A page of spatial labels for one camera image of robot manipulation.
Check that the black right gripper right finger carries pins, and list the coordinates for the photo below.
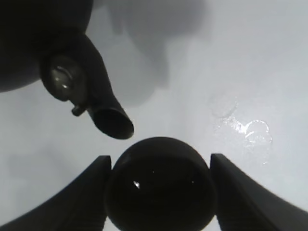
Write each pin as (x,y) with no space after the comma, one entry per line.
(244,205)

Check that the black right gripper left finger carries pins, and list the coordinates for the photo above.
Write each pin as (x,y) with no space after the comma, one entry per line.
(77,207)

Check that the small black teacup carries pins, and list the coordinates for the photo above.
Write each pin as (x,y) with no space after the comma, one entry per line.
(160,184)

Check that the black cast iron teapot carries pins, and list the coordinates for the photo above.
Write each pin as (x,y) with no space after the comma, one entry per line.
(46,40)

